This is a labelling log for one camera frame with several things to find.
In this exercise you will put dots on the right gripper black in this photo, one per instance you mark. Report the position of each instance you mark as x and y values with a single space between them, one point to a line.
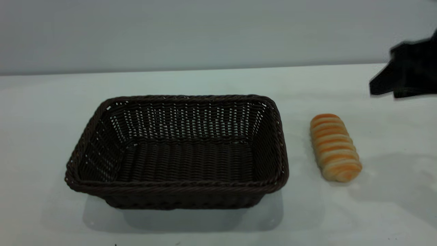
416 68

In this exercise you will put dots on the dark brown woven wicker basket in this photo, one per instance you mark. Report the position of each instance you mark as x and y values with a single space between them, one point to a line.
177 160

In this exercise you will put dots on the striped golden bread roll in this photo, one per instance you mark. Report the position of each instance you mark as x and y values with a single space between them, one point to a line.
334 147

